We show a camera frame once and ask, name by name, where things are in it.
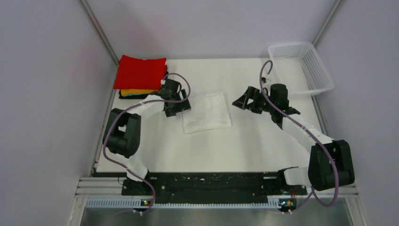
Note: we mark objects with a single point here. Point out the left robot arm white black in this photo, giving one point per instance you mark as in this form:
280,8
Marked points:
122,136

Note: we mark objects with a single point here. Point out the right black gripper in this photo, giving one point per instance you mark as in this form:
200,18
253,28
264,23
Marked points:
253,93

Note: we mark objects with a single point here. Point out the red folded t shirt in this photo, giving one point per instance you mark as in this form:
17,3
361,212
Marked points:
131,61

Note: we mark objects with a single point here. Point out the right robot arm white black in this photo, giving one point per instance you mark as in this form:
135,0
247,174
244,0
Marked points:
330,162

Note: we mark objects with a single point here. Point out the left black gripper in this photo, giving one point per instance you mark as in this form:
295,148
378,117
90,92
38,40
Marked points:
182,106

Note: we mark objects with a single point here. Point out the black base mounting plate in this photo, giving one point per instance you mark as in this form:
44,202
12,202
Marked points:
211,187

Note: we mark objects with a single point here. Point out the black folded t shirt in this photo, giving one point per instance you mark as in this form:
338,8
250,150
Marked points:
135,82

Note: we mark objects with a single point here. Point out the white slotted cable duct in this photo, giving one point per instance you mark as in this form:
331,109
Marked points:
135,203

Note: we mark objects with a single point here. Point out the white plastic basket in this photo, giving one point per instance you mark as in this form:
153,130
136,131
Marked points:
299,66

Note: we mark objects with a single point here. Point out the yellow folded t shirt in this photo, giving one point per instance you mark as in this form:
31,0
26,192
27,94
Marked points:
135,92

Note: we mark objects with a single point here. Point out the white t shirt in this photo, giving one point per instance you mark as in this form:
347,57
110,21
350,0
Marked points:
208,112

